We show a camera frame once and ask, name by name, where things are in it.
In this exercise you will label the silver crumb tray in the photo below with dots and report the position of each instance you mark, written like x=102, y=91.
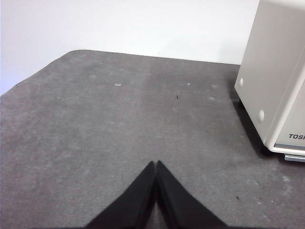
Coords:
x=295, y=158

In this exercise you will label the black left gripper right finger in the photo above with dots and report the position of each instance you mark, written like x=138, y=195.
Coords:
x=181, y=207

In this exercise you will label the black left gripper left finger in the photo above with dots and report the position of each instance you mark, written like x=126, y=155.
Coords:
x=133, y=207

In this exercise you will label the cream toaster oven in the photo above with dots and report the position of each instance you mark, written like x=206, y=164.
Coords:
x=269, y=59

